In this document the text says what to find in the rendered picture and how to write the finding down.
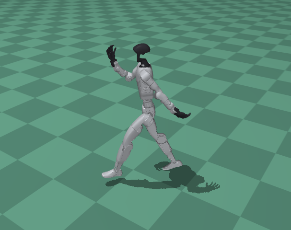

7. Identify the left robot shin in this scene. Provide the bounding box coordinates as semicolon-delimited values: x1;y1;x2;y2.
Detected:
113;144;133;172

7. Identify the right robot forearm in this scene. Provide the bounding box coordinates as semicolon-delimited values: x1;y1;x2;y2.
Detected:
113;61;128;77

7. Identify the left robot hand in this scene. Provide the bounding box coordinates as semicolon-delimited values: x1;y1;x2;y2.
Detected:
174;107;191;119

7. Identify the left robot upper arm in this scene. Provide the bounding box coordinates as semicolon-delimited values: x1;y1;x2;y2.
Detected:
140;70;163;99

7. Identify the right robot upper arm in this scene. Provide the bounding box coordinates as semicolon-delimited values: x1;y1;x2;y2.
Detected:
125;62;141;82

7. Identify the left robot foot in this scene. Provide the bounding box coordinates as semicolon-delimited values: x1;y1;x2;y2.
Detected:
102;169;122;178

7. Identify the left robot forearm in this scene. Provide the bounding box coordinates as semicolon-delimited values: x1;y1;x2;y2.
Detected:
156;92;176;114

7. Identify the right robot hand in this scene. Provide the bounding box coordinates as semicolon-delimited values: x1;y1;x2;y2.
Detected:
106;45;117;67

